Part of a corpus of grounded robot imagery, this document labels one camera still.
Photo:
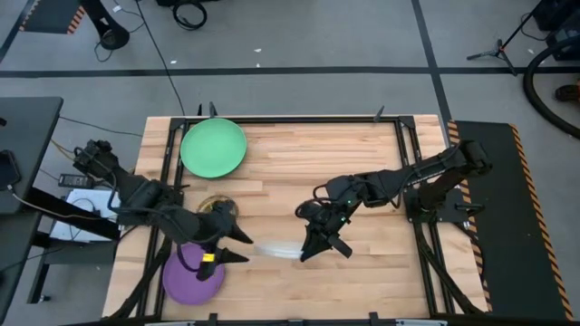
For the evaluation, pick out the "black tripod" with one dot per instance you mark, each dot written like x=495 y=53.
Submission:
x=498 y=47

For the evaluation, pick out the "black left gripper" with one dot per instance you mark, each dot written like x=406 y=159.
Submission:
x=215 y=226

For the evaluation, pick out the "black power adapter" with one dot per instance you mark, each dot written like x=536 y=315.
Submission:
x=74 y=181

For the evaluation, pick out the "black aluminium table frame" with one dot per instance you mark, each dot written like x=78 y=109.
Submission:
x=294 y=120

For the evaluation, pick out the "black equipment case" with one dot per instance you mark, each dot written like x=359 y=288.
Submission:
x=564 y=31

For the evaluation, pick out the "black metal stand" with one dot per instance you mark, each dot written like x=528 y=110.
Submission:
x=68 y=213

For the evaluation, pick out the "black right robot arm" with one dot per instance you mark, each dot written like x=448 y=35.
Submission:
x=430 y=169

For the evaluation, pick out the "black phone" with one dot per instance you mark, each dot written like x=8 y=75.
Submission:
x=8 y=169

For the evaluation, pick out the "green plastic plate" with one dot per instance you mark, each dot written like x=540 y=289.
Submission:
x=213 y=147

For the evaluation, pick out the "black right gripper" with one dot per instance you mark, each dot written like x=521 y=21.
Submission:
x=326 y=217

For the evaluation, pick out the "person's shoe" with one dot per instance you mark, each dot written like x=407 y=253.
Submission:
x=568 y=93

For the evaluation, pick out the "white paper sheet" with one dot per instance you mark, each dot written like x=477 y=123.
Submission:
x=84 y=201

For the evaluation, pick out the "black desk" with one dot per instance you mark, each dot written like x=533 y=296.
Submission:
x=27 y=136

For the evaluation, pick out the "dark purple plastic plate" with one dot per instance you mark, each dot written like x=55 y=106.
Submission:
x=190 y=285

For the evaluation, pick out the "black hazard-striped floor mat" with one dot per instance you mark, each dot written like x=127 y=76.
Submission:
x=45 y=16
x=498 y=262

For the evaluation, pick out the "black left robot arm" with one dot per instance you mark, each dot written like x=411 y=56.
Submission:
x=136 y=190

